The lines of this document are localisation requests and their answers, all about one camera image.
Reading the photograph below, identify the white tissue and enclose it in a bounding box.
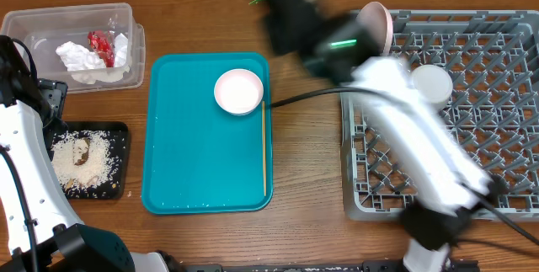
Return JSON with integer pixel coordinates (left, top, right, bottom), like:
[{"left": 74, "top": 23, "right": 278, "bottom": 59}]
[{"left": 56, "top": 32, "right": 129, "bottom": 84}]

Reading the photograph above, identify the red snack wrapper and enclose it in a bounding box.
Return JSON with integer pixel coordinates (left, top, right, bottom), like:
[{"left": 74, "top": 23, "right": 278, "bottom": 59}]
[{"left": 88, "top": 30, "right": 115, "bottom": 67}]

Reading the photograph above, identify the food scraps rice pile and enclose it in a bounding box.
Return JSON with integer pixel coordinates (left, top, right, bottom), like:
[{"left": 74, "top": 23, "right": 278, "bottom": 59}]
[{"left": 51, "top": 131, "right": 121, "bottom": 190}]

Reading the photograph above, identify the black rectangular tray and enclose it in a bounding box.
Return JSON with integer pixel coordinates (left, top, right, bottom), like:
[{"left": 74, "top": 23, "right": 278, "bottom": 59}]
[{"left": 47, "top": 121, "right": 131, "bottom": 200}]

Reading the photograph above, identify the large pink plate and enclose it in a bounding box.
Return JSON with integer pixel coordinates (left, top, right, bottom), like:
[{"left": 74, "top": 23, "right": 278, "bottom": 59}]
[{"left": 356, "top": 2, "right": 393, "bottom": 56}]

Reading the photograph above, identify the wooden chopstick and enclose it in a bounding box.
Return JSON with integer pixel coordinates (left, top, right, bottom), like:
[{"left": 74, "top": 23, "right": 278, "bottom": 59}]
[{"left": 261, "top": 100, "right": 267, "bottom": 197}]

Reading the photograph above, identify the grey bowl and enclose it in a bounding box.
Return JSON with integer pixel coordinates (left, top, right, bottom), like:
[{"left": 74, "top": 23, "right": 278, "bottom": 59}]
[{"left": 411, "top": 65, "right": 453, "bottom": 111}]

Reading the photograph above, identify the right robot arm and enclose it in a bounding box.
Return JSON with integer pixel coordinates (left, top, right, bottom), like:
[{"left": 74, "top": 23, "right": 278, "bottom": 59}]
[{"left": 264, "top": 0, "right": 499, "bottom": 271}]

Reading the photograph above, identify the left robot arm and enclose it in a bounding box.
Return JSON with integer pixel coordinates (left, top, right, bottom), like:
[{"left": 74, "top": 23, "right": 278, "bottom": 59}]
[{"left": 1, "top": 35, "right": 175, "bottom": 272}]

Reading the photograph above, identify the grey dishwasher rack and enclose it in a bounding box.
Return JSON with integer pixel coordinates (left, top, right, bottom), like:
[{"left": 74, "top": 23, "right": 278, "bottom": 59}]
[{"left": 341, "top": 10, "right": 538, "bottom": 221}]

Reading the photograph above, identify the clear plastic storage bin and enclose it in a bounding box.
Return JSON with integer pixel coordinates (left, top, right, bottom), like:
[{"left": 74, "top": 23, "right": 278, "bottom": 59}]
[{"left": 1, "top": 3, "right": 146, "bottom": 93}]

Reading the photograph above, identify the teal serving tray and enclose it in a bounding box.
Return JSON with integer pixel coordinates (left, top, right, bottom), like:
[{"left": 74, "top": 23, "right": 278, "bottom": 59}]
[{"left": 141, "top": 52, "right": 273, "bottom": 215}]

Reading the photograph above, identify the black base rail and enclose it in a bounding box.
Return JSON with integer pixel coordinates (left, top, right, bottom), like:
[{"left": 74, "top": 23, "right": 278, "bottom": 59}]
[{"left": 168, "top": 259, "right": 481, "bottom": 272}]

